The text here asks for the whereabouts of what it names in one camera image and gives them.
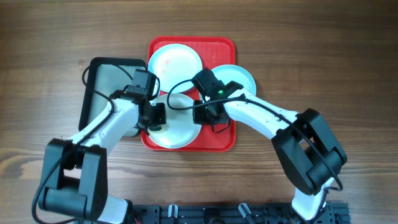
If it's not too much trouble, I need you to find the light blue plate top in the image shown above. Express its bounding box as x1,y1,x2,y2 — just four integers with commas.
147,44,203,93

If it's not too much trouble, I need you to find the green yellow sponge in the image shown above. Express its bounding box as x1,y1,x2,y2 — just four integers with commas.
147,124,167,133

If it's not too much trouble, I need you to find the light blue plate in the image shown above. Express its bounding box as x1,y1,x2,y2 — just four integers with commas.
198,64,257,100
147,44,203,93

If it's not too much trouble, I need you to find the white plate front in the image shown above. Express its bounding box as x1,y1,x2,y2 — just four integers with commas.
149,94,201,149

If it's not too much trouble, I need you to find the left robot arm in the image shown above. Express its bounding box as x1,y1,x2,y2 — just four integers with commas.
31,69,165,223

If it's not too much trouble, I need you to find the black water tray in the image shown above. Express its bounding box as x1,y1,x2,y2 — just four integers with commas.
78,57,146,131

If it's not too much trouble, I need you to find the red plastic tray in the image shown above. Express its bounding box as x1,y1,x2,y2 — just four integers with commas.
148,36,236,152

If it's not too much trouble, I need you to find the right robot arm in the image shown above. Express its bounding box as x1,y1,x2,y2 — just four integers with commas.
191,68,347,222

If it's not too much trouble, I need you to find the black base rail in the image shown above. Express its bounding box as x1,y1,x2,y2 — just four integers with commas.
125,202,351,224

